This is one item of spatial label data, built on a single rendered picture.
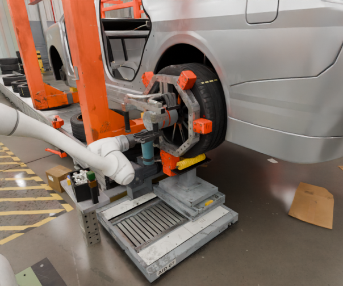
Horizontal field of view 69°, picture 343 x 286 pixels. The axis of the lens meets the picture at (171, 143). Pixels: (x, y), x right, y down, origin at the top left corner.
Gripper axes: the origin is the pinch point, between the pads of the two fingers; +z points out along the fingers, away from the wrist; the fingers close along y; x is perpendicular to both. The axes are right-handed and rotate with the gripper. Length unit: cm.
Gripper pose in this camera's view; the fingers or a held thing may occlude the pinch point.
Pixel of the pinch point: (155, 133)
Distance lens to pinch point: 147.2
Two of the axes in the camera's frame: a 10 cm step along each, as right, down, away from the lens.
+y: 6.3, 2.8, -7.2
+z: 7.7, -2.7, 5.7
